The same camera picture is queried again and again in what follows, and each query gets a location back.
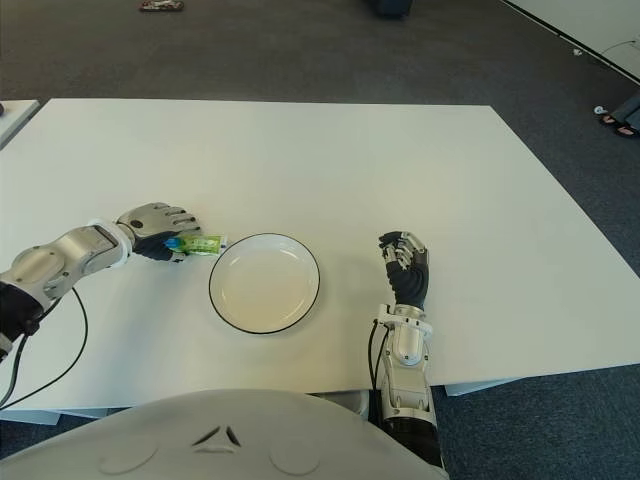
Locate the white plate with black rim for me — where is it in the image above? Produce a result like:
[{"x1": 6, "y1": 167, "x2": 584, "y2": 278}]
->
[{"x1": 207, "y1": 232, "x2": 322, "y2": 335}]

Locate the neighbouring white table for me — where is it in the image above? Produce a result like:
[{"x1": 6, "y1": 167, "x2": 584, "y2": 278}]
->
[{"x1": 0, "y1": 99, "x2": 41, "y2": 149}]

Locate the white desk with black edge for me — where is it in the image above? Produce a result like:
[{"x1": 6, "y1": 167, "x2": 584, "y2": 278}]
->
[{"x1": 499, "y1": 0, "x2": 640, "y2": 84}]

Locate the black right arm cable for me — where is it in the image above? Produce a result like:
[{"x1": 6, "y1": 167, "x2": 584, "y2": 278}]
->
[{"x1": 368, "y1": 321, "x2": 389, "y2": 407}]

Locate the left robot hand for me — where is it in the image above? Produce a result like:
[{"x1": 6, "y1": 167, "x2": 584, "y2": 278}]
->
[{"x1": 113, "y1": 202, "x2": 203, "y2": 264}]

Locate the dark object on floor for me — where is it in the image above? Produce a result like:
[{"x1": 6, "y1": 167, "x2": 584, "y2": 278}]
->
[{"x1": 362, "y1": 0, "x2": 414, "y2": 20}]

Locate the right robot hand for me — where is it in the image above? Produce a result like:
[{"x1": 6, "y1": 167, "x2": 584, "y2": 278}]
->
[{"x1": 377, "y1": 230, "x2": 432, "y2": 308}]

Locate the grey robot torso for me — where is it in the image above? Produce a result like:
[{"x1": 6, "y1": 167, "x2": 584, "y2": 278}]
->
[{"x1": 0, "y1": 388, "x2": 449, "y2": 480}]

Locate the green toothpaste tube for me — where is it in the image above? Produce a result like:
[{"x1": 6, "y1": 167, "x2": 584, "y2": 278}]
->
[{"x1": 164, "y1": 232, "x2": 229, "y2": 257}]

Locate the grey trouser leg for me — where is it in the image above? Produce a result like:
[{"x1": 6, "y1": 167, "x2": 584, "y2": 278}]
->
[{"x1": 612, "y1": 92, "x2": 640, "y2": 131}]

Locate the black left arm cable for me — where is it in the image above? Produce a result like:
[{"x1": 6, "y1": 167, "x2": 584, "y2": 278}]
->
[{"x1": 0, "y1": 287, "x2": 90, "y2": 409}]

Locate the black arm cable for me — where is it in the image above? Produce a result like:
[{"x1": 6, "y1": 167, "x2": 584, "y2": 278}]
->
[
  {"x1": 0, "y1": 287, "x2": 90, "y2": 409},
  {"x1": 368, "y1": 321, "x2": 389, "y2": 407}
]

